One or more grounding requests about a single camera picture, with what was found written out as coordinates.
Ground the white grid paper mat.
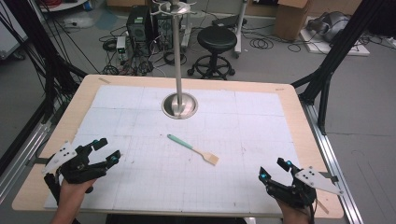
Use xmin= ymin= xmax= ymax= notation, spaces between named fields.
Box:
xmin=43 ymin=84 xmax=302 ymax=216

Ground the person's right hand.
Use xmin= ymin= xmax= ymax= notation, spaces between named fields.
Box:
xmin=276 ymin=199 xmax=313 ymax=224

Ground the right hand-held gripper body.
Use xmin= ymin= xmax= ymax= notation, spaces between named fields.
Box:
xmin=266 ymin=165 xmax=345 ymax=210

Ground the metal utensil stand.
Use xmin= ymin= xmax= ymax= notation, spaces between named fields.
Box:
xmin=151 ymin=0 xmax=199 ymax=120

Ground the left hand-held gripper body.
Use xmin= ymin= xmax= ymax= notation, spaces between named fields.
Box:
xmin=41 ymin=140 xmax=108 ymax=204

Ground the grey bag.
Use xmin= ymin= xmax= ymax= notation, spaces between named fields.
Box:
xmin=306 ymin=10 xmax=351 ymax=43

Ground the aluminium rail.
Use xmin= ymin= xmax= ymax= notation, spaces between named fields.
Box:
xmin=300 ymin=99 xmax=365 ymax=224
xmin=0 ymin=119 xmax=54 ymax=206

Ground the white stand pole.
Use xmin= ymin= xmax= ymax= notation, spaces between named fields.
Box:
xmin=233 ymin=0 xmax=249 ymax=59

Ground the black coiled cable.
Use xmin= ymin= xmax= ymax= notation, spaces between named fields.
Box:
xmin=248 ymin=36 xmax=275 ymax=50

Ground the cardboard box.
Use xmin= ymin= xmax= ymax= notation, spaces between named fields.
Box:
xmin=274 ymin=0 xmax=310 ymax=42

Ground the small power supply unit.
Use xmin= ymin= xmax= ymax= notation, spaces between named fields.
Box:
xmin=115 ymin=35 xmax=128 ymax=62

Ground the person's left hand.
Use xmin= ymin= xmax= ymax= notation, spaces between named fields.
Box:
xmin=58 ymin=177 xmax=97 ymax=216

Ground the black computer tower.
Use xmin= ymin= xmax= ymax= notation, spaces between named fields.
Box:
xmin=125 ymin=6 xmax=154 ymax=57

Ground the black metal frame stand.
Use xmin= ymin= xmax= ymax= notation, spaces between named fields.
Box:
xmin=0 ymin=0 xmax=90 ymax=124
xmin=290 ymin=0 xmax=387 ymax=136

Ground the black round stool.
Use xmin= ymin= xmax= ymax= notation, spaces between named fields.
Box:
xmin=187 ymin=25 xmax=238 ymax=80

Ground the green handled wooden spatula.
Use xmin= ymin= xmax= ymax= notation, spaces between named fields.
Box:
xmin=166 ymin=133 xmax=220 ymax=166

